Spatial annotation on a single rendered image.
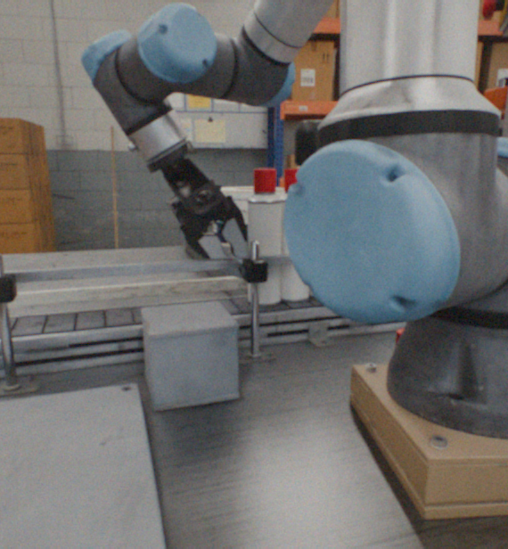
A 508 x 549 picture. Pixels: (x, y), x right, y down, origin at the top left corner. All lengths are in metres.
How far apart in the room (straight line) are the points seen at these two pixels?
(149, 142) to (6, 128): 3.34
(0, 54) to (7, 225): 2.10
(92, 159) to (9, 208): 1.54
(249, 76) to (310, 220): 0.36
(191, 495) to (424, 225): 0.28
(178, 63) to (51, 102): 4.88
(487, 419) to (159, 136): 0.49
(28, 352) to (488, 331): 0.53
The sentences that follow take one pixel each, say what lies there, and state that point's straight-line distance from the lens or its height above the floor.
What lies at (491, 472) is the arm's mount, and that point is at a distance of 0.43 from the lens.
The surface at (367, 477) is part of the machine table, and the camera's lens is 0.46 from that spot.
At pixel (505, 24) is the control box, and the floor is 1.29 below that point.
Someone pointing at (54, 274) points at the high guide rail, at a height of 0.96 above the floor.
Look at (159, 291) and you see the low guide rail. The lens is 0.74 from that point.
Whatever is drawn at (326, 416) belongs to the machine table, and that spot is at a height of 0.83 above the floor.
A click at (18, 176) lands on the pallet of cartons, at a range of 3.96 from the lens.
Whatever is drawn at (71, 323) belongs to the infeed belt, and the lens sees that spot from 0.70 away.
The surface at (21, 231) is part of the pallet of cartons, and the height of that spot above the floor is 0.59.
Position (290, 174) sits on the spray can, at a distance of 0.72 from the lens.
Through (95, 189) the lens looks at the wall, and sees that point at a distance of 5.32.
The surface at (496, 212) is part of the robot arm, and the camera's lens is 0.34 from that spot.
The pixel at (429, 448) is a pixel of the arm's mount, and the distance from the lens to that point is 0.41.
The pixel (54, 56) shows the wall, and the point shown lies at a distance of 5.46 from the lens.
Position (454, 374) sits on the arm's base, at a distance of 0.45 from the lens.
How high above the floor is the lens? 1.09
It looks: 13 degrees down
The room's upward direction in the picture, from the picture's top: straight up
